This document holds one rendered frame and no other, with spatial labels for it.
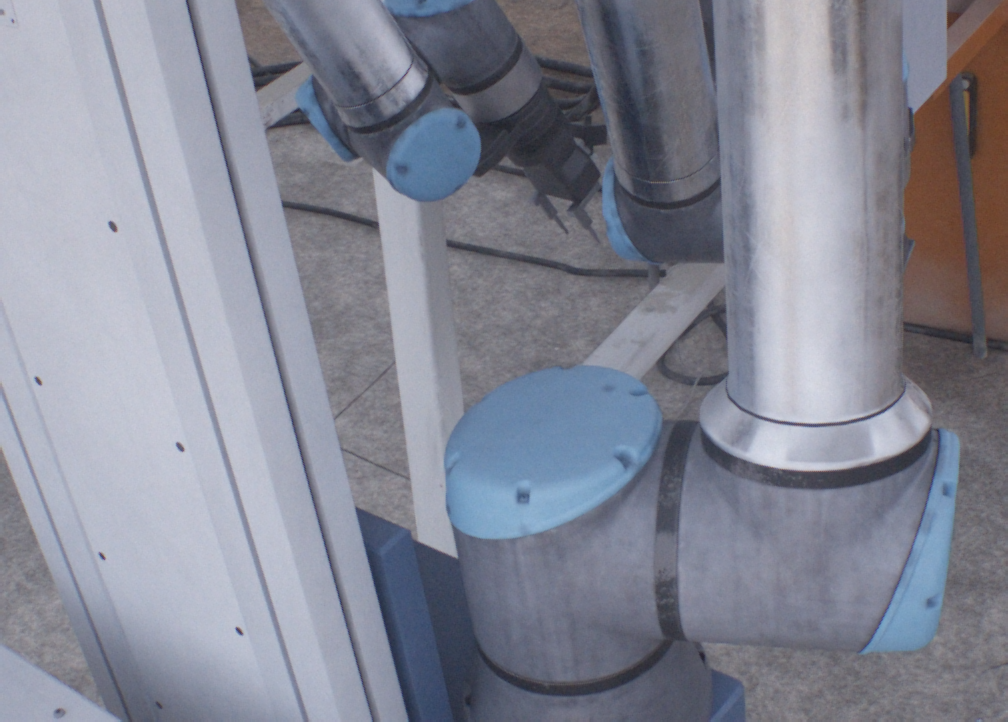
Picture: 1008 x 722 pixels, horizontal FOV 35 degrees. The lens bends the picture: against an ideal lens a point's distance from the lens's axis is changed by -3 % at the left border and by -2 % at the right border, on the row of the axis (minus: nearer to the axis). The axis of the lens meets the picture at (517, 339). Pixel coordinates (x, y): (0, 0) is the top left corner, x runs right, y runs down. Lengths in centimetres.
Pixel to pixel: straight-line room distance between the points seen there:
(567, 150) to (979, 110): 109
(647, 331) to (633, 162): 128
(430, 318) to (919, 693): 82
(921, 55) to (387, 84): 94
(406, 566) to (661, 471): 19
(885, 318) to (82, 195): 49
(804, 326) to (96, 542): 57
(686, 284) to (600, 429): 155
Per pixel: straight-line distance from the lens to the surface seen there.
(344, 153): 157
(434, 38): 158
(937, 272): 283
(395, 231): 199
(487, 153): 164
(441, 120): 143
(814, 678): 225
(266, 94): 349
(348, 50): 139
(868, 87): 93
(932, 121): 269
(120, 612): 130
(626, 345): 247
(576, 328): 295
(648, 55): 114
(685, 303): 256
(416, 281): 200
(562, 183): 171
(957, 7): 260
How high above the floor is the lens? 163
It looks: 34 degrees down
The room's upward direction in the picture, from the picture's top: 9 degrees counter-clockwise
